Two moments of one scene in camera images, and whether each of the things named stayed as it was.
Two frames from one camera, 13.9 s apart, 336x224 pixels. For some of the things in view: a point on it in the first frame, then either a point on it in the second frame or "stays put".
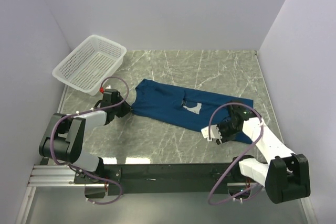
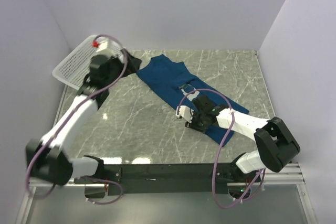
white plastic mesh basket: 87,70 stays put
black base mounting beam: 164,179 stays put
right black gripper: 225,138 to 192,124
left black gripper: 126,109 to 132,66
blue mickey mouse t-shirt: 160,101 to 193,93
